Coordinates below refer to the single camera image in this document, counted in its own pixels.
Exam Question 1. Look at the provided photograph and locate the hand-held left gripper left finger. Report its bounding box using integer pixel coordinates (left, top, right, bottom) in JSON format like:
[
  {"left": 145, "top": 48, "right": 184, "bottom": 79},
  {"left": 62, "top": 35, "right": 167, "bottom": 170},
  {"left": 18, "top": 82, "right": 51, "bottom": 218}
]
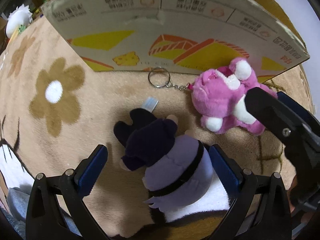
[{"left": 25, "top": 144, "right": 110, "bottom": 240}]

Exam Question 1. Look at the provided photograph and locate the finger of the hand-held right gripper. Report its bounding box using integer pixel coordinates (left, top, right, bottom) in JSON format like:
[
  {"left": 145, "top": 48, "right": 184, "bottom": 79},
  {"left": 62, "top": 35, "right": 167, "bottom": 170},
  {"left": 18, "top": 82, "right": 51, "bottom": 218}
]
[
  {"left": 276, "top": 91, "right": 320, "bottom": 140},
  {"left": 244, "top": 87, "right": 313, "bottom": 145}
]

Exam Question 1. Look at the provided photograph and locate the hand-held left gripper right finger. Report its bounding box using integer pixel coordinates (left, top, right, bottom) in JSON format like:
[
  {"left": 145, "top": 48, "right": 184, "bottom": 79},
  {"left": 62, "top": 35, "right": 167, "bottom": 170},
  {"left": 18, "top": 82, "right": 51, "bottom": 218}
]
[{"left": 209, "top": 144, "right": 293, "bottom": 240}]

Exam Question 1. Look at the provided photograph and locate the purple plush doll dark hat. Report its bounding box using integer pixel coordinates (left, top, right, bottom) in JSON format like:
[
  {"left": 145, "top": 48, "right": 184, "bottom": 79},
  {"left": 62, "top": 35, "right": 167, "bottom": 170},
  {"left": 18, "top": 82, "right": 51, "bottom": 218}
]
[{"left": 113, "top": 108, "right": 214, "bottom": 224}]

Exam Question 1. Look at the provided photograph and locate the pink plush keychain toy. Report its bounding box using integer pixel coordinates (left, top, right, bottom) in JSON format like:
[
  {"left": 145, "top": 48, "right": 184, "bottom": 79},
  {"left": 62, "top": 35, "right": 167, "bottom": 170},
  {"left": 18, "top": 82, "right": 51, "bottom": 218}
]
[{"left": 147, "top": 57, "right": 278, "bottom": 135}]

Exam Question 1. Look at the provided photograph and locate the printed cardboard box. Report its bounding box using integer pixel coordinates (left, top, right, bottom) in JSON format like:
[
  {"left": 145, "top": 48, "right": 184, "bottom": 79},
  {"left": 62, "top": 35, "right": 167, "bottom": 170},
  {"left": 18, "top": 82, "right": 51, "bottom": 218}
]
[{"left": 40, "top": 0, "right": 310, "bottom": 83}]

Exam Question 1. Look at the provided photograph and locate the brown flower printed blanket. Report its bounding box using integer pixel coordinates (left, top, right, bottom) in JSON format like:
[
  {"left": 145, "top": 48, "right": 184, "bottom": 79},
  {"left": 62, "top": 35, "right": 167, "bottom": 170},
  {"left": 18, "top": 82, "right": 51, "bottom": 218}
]
[{"left": 0, "top": 15, "right": 320, "bottom": 240}]

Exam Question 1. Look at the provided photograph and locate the small silver blue tag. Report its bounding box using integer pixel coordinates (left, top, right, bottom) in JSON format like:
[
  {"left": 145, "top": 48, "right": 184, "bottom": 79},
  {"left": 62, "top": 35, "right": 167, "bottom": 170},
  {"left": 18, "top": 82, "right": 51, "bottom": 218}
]
[{"left": 141, "top": 96, "right": 159, "bottom": 112}]

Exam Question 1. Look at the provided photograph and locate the yellow green flat box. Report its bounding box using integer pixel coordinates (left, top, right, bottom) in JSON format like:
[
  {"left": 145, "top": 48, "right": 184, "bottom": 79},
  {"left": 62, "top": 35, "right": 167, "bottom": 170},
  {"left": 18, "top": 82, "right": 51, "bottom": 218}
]
[{"left": 9, "top": 26, "right": 20, "bottom": 44}]

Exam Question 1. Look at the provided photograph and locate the white fluffy plush toy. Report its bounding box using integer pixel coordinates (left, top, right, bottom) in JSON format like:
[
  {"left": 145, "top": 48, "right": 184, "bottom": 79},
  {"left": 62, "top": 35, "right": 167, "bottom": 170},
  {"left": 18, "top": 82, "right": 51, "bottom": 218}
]
[{"left": 6, "top": 4, "right": 33, "bottom": 38}]

